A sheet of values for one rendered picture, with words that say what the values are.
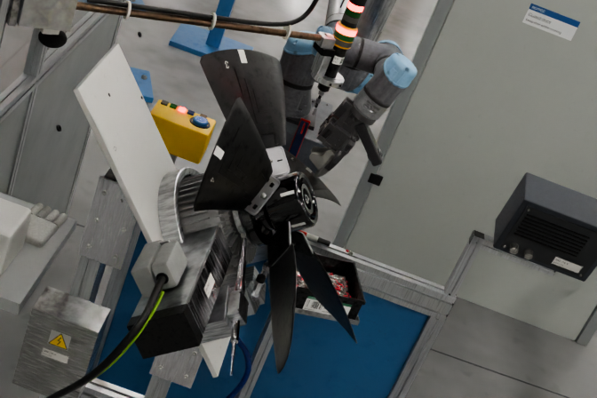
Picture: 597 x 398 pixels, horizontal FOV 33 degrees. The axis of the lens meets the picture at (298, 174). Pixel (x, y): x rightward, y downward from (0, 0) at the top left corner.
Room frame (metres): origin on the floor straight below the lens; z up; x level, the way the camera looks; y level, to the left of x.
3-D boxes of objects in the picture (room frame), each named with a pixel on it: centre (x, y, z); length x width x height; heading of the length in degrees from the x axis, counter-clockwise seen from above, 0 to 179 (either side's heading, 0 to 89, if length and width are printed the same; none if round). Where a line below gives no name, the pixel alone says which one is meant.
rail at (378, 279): (2.29, -0.07, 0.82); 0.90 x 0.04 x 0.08; 92
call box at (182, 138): (2.27, 0.33, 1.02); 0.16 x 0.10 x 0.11; 92
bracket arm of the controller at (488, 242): (2.31, -0.60, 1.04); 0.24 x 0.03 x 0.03; 92
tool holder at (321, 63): (1.92, 0.03, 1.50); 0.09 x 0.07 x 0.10; 127
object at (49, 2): (1.55, 0.52, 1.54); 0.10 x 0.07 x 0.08; 127
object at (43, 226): (1.89, 0.51, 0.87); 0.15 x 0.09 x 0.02; 177
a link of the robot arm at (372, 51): (2.24, -0.08, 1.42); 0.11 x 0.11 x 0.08; 10
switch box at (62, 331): (1.69, 0.34, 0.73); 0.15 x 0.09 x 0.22; 92
